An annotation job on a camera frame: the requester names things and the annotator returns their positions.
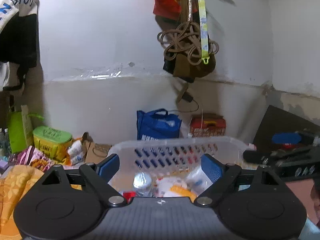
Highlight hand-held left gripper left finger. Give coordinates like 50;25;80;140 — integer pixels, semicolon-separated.
27;154;127;207

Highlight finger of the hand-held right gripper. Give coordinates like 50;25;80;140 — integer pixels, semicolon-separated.
271;130;320;146
243;149;283;165

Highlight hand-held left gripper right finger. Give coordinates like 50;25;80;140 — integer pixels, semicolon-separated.
194;154;290;207

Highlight white and orange packets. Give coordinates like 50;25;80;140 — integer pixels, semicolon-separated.
154;176;198;198

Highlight clear plastic basket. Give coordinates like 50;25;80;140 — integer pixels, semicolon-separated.
107;136;251;198

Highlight person's right hand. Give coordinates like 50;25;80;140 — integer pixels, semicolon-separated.
309;184;320;228

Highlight dark board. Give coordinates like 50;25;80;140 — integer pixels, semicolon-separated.
252;104;320;156

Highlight brown paper bag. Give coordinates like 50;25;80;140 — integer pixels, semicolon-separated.
83;132;112;166

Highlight white crumpled packets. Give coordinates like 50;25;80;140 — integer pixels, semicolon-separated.
67;139;85;165

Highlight red gift box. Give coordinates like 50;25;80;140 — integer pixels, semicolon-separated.
189;113;227;138

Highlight blue shopping bag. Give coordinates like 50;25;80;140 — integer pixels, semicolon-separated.
136;108;183;141

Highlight yellow box with green lid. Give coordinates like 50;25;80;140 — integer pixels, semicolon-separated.
32;125;73;161

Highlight pink striped cloth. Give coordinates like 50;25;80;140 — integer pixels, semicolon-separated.
16;145;55;172

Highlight orange patterned blanket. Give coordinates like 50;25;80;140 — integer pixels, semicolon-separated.
0;164;83;240

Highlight green paper bag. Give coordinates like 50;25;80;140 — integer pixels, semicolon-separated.
7;106;43;153

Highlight olive brown hanging bag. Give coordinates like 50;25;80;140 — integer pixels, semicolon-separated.
163;0;217;83

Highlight clear water bottles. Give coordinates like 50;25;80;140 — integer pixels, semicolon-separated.
0;128;11;156

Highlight white and black hoodie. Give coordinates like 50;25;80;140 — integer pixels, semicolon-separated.
0;0;41;92

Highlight red hanging bag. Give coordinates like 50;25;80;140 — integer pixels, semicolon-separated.
153;0;183;21

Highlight black charger with cable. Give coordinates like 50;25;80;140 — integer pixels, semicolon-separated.
176;83;200;113

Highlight brown coiled rope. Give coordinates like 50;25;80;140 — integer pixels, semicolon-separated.
156;21;220;66

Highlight yellow-green strap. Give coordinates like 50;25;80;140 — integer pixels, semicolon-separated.
196;0;210;66

